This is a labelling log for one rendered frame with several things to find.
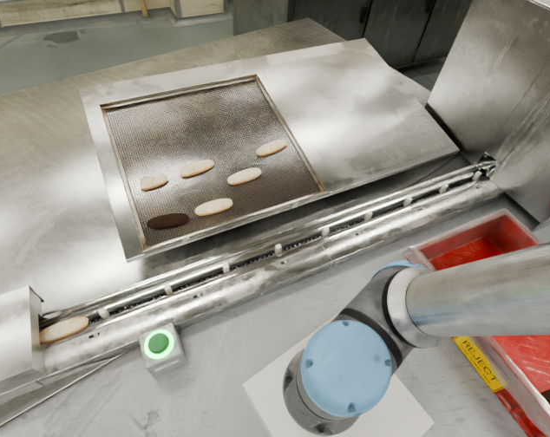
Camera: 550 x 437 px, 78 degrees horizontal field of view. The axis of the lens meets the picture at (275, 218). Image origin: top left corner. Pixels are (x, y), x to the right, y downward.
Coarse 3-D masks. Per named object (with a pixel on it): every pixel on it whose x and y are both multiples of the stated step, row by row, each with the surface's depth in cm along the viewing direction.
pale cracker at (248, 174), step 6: (252, 168) 96; (258, 168) 96; (234, 174) 94; (240, 174) 94; (246, 174) 94; (252, 174) 94; (258, 174) 95; (228, 180) 93; (234, 180) 93; (240, 180) 93; (246, 180) 94
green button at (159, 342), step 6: (156, 336) 67; (162, 336) 67; (150, 342) 66; (156, 342) 66; (162, 342) 66; (168, 342) 66; (150, 348) 66; (156, 348) 66; (162, 348) 66; (156, 354) 65
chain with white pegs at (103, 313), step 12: (468, 180) 109; (432, 192) 105; (408, 204) 100; (372, 216) 98; (324, 228) 90; (336, 228) 94; (312, 240) 91; (276, 252) 87; (240, 264) 85; (216, 276) 83; (168, 288) 77; (180, 288) 81; (144, 300) 78; (120, 312) 76
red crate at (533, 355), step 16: (480, 240) 96; (448, 256) 92; (464, 256) 93; (480, 256) 93; (496, 336) 79; (512, 336) 79; (528, 336) 79; (544, 336) 80; (512, 352) 77; (528, 352) 77; (544, 352) 77; (528, 368) 75; (544, 368) 75; (544, 384) 73; (512, 400) 68; (528, 432) 66
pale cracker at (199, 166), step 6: (198, 162) 94; (204, 162) 94; (210, 162) 95; (186, 168) 93; (192, 168) 93; (198, 168) 93; (204, 168) 93; (180, 174) 92; (186, 174) 92; (192, 174) 92
